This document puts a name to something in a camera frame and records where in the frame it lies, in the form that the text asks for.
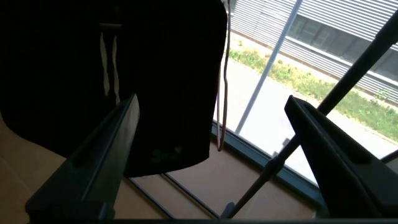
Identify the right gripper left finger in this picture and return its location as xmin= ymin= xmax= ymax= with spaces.
xmin=25 ymin=93 xmax=141 ymax=221

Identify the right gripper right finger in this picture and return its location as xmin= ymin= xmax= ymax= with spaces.
xmin=284 ymin=95 xmax=398 ymax=218

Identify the black garment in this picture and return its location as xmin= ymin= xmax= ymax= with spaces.
xmin=0 ymin=0 xmax=228 ymax=179

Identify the black clothes rack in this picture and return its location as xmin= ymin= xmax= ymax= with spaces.
xmin=126 ymin=11 xmax=398 ymax=220

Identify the window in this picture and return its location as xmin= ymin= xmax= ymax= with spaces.
xmin=210 ymin=0 xmax=398 ymax=210

